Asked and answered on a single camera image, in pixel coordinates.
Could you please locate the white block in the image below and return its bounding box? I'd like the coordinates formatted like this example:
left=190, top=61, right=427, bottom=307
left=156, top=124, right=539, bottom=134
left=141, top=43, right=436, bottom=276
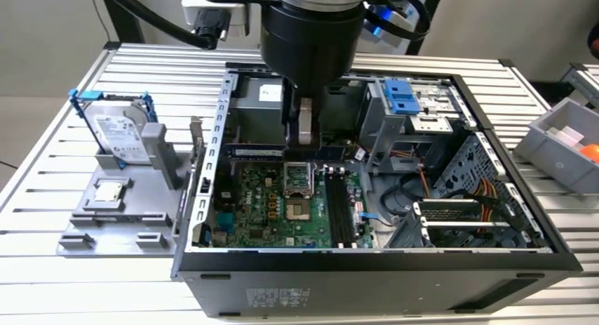
left=544, top=125, right=585, bottom=147

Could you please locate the grey plastic bin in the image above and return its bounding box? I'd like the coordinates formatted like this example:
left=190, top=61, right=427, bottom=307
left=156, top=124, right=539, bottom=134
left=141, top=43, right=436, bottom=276
left=512, top=97, right=599, bottom=197

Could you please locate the metal socket cover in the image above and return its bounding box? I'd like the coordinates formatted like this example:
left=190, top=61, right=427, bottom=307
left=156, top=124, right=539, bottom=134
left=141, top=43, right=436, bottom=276
left=284, top=159, right=315, bottom=197

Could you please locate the CPU socket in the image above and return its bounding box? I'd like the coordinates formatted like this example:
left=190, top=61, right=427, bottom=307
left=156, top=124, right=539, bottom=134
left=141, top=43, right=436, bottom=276
left=284, top=197, right=313, bottom=223

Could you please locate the orange yellow wire strand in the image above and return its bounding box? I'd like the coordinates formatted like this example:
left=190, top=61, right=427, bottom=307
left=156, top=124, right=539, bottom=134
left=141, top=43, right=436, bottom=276
left=417, top=165, right=435, bottom=201

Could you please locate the teal board connector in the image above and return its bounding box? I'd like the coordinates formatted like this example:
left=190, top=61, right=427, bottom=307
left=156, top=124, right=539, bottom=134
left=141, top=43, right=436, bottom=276
left=214, top=213, right=234, bottom=234

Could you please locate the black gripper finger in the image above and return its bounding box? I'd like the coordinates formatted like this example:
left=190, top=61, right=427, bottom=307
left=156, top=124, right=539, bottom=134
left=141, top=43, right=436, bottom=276
left=280, top=75, right=331, bottom=159

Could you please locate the black RAM slot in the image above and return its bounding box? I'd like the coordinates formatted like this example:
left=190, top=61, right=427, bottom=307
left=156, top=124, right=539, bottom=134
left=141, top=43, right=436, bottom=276
left=337, top=171, right=359, bottom=247
left=332, top=171, right=352, bottom=247
left=328, top=171, right=345, bottom=247
left=321, top=171, right=339, bottom=247

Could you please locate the grey parts rack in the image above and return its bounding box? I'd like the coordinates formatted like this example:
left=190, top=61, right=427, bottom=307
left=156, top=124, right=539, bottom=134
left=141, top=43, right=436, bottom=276
left=54, top=122, right=190, bottom=258

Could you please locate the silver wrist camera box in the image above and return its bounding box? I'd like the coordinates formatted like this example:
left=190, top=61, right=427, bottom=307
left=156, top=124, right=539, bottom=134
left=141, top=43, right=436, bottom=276
left=180, top=0, right=250, bottom=41

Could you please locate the orange ball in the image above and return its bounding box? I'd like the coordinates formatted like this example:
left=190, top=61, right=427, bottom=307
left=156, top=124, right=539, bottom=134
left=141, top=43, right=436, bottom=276
left=579, top=144, right=599, bottom=164

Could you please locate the black camera cable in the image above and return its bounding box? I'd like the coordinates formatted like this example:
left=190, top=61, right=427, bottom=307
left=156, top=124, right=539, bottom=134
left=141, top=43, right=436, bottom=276
left=105, top=0, right=221, bottom=51

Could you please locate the grey Dell power supply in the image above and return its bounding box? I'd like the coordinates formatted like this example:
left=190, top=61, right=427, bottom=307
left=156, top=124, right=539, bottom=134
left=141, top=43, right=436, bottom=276
left=230, top=77, right=323, bottom=164

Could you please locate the aluminium slat side table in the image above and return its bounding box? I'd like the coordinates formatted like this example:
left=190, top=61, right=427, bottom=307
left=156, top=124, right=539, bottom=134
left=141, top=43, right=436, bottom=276
left=556, top=62, right=599, bottom=112

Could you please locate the blue plastic drive latch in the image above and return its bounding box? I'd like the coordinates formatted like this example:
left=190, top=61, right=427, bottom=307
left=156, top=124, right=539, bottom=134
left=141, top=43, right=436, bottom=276
left=381, top=78, right=421, bottom=116

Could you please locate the black open PC case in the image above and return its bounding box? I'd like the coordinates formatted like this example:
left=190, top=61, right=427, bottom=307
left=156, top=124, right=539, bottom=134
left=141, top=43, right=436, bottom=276
left=168, top=60, right=584, bottom=319

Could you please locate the metal optical drive bay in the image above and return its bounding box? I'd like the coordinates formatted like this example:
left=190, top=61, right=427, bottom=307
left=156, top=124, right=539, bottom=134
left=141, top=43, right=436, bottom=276
left=359, top=77, right=475, bottom=174

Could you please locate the black looped cable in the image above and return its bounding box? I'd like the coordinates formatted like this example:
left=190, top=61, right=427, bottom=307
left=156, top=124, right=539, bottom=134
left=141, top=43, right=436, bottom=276
left=379, top=175, right=425, bottom=226

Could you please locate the green Dell motherboard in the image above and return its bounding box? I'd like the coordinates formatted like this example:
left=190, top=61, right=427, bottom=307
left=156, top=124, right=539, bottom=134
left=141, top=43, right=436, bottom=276
left=209, top=162, right=376, bottom=249

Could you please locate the grey perforated disk bay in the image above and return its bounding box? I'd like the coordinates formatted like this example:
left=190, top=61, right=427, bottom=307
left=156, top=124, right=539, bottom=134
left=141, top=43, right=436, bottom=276
left=387, top=130, right=551, bottom=249

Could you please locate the graphics card with metal bracket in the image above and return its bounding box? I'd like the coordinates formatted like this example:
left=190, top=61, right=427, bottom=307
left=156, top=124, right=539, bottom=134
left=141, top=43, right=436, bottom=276
left=188, top=115, right=208, bottom=187

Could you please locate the red yellow wire bundle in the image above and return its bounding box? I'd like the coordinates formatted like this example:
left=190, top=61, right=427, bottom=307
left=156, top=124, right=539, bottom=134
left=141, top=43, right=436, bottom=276
left=469, top=178, right=500, bottom=234

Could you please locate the silver CPU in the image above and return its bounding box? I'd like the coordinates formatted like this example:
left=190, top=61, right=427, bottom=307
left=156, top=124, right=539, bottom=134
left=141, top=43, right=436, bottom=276
left=92, top=180, right=125, bottom=202

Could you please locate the hard disk in blue carrier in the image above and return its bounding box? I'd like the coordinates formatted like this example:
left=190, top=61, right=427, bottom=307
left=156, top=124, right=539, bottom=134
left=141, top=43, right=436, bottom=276
left=68, top=88, right=160, bottom=171

